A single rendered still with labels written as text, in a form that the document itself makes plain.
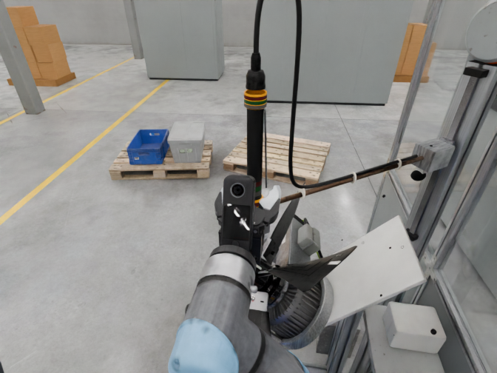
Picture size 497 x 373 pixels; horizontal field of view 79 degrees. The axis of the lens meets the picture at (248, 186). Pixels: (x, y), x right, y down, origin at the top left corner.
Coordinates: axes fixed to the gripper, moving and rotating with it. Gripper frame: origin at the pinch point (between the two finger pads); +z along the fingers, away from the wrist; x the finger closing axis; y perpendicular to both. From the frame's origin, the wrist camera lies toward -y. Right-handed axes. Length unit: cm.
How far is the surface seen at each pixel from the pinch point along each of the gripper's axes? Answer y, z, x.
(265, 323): 46.9, 0.6, 4.4
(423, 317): 68, 26, 60
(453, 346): 74, 21, 70
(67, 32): 131, 1133, -936
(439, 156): 10, 40, 50
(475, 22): -25, 52, 51
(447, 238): 48, 49, 69
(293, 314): 52, 8, 12
